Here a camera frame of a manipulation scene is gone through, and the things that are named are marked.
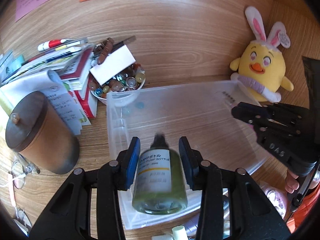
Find pale green tube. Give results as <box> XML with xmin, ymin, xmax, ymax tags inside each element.
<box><xmin>172</xmin><ymin>225</ymin><xmax>189</xmax><ymax>240</ymax></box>

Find white bowl of beads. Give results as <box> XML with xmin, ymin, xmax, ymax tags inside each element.
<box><xmin>88</xmin><ymin>63</ymin><xmax>146</xmax><ymax>105</ymax></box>

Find clear plastic storage box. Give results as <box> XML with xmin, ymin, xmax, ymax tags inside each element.
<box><xmin>106</xmin><ymin>80</ymin><xmax>269</xmax><ymax>230</ymax></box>

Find right hand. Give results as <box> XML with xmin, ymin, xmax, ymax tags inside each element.
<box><xmin>285</xmin><ymin>170</ymin><xmax>299</xmax><ymax>194</ymax></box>

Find eyeglasses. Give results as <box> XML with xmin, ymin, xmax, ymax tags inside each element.
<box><xmin>11</xmin><ymin>153</ymin><xmax>40</xmax><ymax>189</ymax></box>

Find green pump bottle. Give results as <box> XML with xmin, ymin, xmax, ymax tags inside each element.
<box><xmin>132</xmin><ymin>133</ymin><xmax>188</xmax><ymax>215</ymax></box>

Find red white marker pen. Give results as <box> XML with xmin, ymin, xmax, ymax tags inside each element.
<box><xmin>37</xmin><ymin>39</ymin><xmax>73</xmax><ymax>52</ymax></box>

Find yellow chick plush toy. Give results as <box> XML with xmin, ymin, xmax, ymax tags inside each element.
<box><xmin>229</xmin><ymin>6</ymin><xmax>294</xmax><ymax>103</ymax></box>

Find white small box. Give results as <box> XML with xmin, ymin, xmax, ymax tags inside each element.
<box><xmin>90</xmin><ymin>45</ymin><xmax>136</xmax><ymax>85</ymax></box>

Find stack of papers and booklets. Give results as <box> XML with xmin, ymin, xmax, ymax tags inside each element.
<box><xmin>1</xmin><ymin>43</ymin><xmax>94</xmax><ymax>135</ymax></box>

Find brown ceramic lidded mug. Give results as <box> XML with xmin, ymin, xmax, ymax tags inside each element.
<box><xmin>5</xmin><ymin>91</ymin><xmax>80</xmax><ymax>174</ymax></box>

